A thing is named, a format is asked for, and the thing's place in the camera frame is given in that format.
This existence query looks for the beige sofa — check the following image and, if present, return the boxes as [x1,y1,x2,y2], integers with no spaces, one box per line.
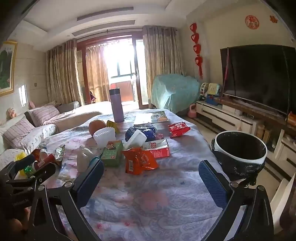
[0,101,114,163]

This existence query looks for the silver foil wrapper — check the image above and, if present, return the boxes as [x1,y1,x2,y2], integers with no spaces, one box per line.
[54,144,66,166]

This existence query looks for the black television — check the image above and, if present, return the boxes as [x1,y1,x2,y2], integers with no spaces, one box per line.
[220,44,296,116]

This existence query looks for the white bin black liner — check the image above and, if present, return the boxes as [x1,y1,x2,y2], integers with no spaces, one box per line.
[211,130,268,183]

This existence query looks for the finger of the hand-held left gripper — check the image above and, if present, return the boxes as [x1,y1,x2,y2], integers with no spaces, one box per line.
[6,164,56,190]
[0,153,36,180]

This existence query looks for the red and white carton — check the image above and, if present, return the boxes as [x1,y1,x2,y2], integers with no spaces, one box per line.
[141,138,170,158]

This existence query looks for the person's left hand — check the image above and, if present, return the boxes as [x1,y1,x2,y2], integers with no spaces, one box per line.
[10,207,31,234]

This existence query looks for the small striped pink pillow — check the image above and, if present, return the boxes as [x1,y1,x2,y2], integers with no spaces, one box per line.
[30,104,60,127]

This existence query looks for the turquoise cover cloth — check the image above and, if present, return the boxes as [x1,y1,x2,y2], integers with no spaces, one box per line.
[151,74,201,115]

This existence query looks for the red hanging ornament string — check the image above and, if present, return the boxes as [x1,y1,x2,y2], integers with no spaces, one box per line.
[190,22,204,78]

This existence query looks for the blue snack packet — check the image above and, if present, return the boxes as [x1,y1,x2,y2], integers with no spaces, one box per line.
[125,126,158,142]

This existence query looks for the yellow green wrapper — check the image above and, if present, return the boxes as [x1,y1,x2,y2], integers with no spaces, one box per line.
[15,152,35,176]

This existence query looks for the white television cabinet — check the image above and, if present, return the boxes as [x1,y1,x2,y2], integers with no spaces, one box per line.
[196,97,296,176]

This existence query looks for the sheer beige curtain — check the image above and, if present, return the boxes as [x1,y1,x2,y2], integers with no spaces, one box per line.
[86,44,110,102]

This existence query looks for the orange snack packet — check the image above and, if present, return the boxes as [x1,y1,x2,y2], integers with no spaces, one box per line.
[122,147,159,175]

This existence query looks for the round red wall decal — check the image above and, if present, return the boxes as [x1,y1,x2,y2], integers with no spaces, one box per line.
[245,15,260,30]

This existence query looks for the pink ribbon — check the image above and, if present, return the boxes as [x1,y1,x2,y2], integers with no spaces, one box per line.
[225,47,232,98]

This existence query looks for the green carton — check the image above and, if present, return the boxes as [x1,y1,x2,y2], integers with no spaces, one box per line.
[100,140,124,167]

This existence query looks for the orange fruit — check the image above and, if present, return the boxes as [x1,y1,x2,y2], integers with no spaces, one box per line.
[89,120,107,137]

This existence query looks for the red snack packet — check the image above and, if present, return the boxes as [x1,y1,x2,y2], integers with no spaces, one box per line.
[168,122,191,139]

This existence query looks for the large striped pink pillow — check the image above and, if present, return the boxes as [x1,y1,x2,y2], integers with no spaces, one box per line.
[2,117,35,149]

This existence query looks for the grey cushion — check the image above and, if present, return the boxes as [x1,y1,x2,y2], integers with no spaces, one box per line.
[57,101,80,113]

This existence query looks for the white foam block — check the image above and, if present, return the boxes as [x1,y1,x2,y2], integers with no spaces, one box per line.
[123,130,147,151]

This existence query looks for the blond doll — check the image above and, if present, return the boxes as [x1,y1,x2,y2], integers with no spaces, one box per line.
[6,107,18,121]

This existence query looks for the white chair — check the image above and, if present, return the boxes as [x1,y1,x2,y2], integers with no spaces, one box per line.
[270,173,296,232]

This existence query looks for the white patterned cushion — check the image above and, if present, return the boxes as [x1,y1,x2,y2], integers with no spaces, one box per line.
[22,124,57,153]

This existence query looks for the wooden balcony door frame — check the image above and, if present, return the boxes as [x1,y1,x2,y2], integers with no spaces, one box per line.
[76,35,144,109]

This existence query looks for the yellow green toy box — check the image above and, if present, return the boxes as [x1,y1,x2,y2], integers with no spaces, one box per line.
[207,83,221,95]

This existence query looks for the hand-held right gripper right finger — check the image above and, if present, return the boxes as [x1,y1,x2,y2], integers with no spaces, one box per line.
[198,160,275,241]

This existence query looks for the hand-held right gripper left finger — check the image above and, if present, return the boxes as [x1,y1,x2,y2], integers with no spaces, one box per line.
[28,159,105,241]

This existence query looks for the framed painting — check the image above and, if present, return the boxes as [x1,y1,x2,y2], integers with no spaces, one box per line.
[0,41,18,96]

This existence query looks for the picture book stack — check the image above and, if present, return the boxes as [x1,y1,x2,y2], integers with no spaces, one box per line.
[134,111,170,130]

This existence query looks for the wide beige curtain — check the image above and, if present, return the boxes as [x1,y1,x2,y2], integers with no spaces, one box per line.
[46,39,81,106]

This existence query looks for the yellow snack packet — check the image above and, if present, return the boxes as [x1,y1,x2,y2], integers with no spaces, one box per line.
[106,120,121,133]

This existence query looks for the red plastic wrapper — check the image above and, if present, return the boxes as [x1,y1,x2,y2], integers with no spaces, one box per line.
[31,148,56,174]

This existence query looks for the purple thermos bottle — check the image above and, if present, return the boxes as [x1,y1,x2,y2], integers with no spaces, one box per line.
[109,88,125,123]

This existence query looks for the blue toy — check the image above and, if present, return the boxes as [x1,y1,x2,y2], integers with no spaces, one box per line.
[205,95,219,106]

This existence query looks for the tall beige curtain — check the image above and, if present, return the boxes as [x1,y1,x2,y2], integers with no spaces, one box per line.
[143,25,184,109]

